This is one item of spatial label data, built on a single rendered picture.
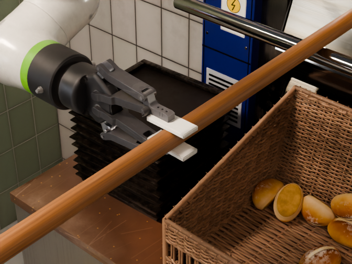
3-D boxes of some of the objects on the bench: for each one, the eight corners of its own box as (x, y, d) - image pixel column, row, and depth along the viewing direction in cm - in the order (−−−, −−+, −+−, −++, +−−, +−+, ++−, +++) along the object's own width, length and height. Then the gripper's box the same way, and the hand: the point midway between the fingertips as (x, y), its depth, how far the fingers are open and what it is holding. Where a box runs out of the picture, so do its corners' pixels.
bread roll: (294, 230, 182) (296, 223, 177) (267, 221, 183) (268, 213, 178) (306, 194, 186) (309, 186, 181) (280, 185, 187) (282, 176, 182)
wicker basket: (285, 172, 199) (294, 80, 183) (495, 276, 168) (527, 177, 152) (157, 271, 169) (155, 172, 154) (384, 420, 138) (410, 315, 123)
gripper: (89, 29, 115) (210, 83, 102) (95, 117, 124) (207, 177, 111) (51, 46, 110) (172, 106, 97) (60, 136, 120) (172, 202, 106)
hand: (172, 134), depth 106 cm, fingers closed on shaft, 3 cm apart
